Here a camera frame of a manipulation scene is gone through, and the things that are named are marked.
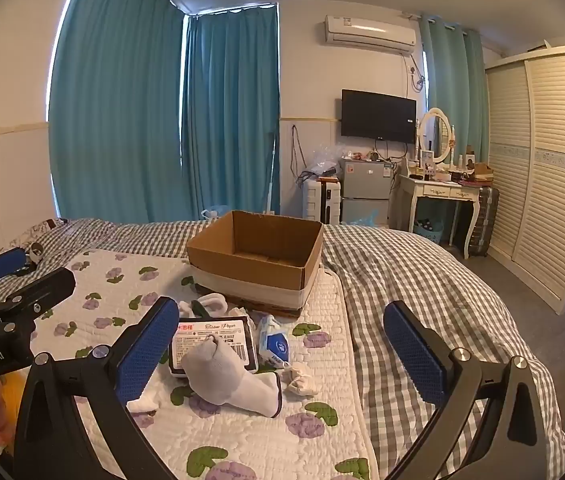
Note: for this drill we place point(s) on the black wall television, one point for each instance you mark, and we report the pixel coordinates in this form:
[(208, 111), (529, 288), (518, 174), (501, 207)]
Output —
[(377, 116)]

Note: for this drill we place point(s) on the white suitcase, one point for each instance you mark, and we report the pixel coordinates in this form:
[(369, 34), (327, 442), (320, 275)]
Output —
[(320, 200)]

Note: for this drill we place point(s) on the clear plastic bottles pack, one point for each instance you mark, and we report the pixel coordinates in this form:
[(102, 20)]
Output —
[(212, 212)]

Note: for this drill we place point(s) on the blue plastic basket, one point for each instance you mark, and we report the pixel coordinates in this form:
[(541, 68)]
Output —
[(427, 234)]

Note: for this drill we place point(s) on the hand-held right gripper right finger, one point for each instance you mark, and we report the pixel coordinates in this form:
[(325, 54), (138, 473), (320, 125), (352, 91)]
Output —
[(412, 355)]

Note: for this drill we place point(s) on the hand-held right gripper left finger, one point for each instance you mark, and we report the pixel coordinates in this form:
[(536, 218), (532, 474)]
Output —
[(147, 355)]

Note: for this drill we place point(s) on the white air conditioner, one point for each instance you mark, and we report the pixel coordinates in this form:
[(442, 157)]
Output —
[(367, 35)]

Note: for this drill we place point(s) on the white dressing table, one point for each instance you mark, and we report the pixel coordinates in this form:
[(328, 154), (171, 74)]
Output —
[(437, 191)]

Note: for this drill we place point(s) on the floral quilted mat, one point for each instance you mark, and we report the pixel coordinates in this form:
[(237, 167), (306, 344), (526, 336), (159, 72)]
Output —
[(112, 290)]

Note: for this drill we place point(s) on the cream louvred wardrobe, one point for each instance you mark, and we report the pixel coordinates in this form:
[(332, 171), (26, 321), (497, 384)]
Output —
[(552, 170)]

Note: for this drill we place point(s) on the dark green cloth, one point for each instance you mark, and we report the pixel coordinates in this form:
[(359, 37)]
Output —
[(198, 308)]

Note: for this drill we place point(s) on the dark suitcase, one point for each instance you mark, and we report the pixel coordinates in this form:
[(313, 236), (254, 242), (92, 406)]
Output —
[(484, 220)]

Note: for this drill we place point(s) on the blue white wipes packet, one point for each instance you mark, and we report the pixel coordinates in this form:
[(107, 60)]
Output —
[(275, 347)]

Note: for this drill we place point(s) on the silver mini fridge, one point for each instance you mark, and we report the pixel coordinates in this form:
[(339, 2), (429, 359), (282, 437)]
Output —
[(365, 185)]

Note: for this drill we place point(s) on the brown cardboard box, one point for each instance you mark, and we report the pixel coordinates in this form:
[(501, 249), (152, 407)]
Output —
[(242, 232)]

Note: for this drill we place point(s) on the blue plastic bag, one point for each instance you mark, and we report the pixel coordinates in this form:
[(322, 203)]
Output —
[(360, 219)]

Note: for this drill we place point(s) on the row of cosmetic bottles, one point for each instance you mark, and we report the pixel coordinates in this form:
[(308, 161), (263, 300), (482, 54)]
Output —
[(430, 167)]

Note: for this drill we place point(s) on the small white sock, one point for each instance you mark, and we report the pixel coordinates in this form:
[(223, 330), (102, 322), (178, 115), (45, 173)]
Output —
[(302, 382)]

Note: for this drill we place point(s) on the grey checked bed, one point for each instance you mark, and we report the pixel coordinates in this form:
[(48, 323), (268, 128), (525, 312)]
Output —
[(387, 270)]

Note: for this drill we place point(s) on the grey white sock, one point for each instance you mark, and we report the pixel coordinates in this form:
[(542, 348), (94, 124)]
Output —
[(222, 380)]

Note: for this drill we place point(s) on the white sock pair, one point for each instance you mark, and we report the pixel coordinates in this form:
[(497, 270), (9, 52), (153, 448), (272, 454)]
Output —
[(212, 302)]

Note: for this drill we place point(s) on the black white round object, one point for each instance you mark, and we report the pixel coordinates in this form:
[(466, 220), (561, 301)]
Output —
[(37, 251)]

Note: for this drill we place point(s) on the narrow teal curtain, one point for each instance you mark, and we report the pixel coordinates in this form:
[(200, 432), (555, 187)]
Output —
[(462, 85)]

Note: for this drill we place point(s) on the clear plastic bag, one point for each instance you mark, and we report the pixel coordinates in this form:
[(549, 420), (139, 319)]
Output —
[(326, 160)]

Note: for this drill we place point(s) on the oval white mirror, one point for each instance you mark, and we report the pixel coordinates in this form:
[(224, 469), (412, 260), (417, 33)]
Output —
[(435, 135)]

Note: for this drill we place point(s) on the tissue paper pack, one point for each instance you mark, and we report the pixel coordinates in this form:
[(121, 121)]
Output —
[(227, 332)]

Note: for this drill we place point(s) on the wide teal curtain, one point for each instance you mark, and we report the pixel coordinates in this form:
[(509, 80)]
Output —
[(112, 110)]

